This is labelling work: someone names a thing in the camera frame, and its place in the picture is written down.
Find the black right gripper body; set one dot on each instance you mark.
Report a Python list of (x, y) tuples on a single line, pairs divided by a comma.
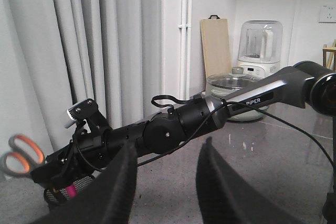
[(85, 154)]

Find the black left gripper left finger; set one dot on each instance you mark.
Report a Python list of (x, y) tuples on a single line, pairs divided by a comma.
[(108, 199)]

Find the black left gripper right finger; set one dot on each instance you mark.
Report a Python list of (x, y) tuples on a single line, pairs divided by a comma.
[(225, 197)]

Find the pink marker pen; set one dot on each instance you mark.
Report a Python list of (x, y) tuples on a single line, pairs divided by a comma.
[(71, 191)]

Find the grey orange scissors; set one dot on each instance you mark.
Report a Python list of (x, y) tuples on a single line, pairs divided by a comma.
[(23, 157)]

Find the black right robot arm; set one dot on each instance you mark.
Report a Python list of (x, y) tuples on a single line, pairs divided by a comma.
[(304, 83)]

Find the black mesh pen holder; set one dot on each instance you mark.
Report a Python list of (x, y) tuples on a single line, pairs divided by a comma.
[(58, 197)]

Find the glass lidded pot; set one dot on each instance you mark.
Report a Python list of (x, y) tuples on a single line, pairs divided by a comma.
[(222, 84)]

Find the grey curtain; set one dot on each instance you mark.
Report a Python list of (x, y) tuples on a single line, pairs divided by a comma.
[(55, 53)]

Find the white blender appliance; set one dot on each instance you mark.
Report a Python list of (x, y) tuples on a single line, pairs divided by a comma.
[(260, 47)]

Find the wooden cutting board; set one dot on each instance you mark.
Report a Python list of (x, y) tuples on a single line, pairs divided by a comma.
[(215, 44)]

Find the wooden rack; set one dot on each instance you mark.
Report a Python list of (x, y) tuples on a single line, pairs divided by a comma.
[(328, 56)]

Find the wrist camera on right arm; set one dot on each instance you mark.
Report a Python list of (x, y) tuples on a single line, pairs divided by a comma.
[(86, 110)]

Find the white wall pipe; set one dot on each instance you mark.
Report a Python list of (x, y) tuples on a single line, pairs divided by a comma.
[(185, 47)]

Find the white wall socket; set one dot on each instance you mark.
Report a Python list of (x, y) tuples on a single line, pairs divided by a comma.
[(327, 14)]

